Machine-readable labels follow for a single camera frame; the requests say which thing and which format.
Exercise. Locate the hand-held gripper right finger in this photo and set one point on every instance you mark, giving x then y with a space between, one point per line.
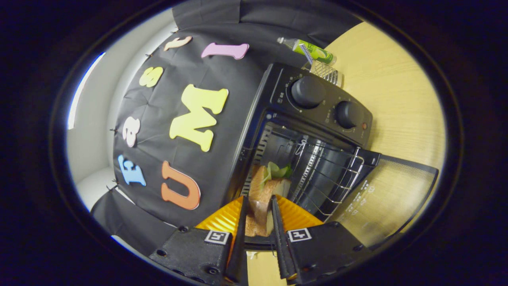
279 246

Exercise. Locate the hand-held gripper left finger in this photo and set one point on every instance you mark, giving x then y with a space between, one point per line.
241 258

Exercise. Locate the sandwich with lettuce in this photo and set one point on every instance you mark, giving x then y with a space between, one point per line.
262 198

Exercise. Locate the black toaster oven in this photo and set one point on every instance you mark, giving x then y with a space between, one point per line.
317 103

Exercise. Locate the striped straw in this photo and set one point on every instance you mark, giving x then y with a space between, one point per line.
305 53

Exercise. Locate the green label drink bottle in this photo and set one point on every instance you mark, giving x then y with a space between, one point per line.
313 49

